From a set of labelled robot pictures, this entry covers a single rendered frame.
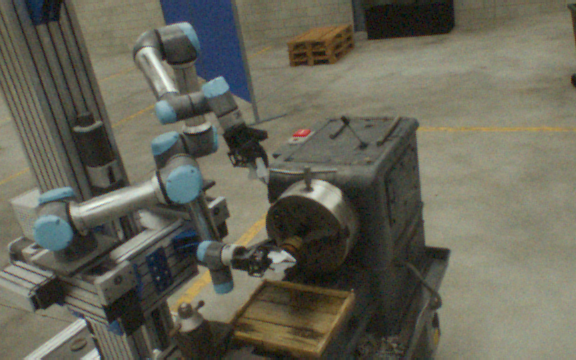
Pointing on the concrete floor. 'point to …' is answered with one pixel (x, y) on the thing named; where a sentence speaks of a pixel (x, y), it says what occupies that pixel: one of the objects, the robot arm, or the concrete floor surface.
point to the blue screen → (217, 44)
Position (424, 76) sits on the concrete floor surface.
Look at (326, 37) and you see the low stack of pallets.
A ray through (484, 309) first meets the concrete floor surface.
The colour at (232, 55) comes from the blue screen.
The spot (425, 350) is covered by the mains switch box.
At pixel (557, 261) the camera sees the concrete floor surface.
